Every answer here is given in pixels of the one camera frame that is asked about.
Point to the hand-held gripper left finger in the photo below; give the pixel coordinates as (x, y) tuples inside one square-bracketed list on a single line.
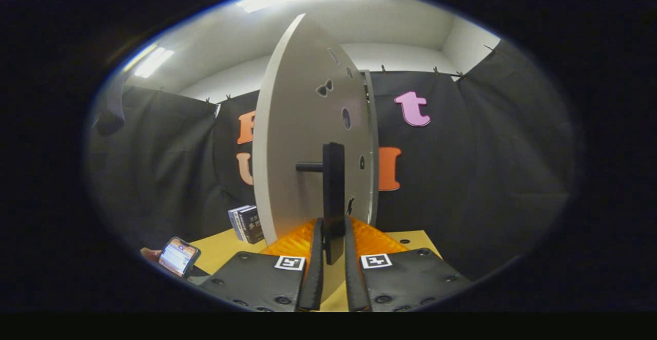
[(312, 273)]

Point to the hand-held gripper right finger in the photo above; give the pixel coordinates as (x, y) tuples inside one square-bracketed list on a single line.
[(355, 278)]

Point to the grey cabinet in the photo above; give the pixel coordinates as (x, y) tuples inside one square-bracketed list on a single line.
[(373, 150)]

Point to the smartphone with lit screen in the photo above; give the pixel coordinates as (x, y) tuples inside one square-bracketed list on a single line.
[(177, 257)]

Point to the white cabinet door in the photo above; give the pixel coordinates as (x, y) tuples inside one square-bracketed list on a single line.
[(297, 124)]

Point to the black backdrop cloth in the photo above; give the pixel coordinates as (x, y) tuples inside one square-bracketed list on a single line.
[(487, 175)]

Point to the long ceiling light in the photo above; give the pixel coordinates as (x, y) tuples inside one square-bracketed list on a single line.
[(153, 62)]

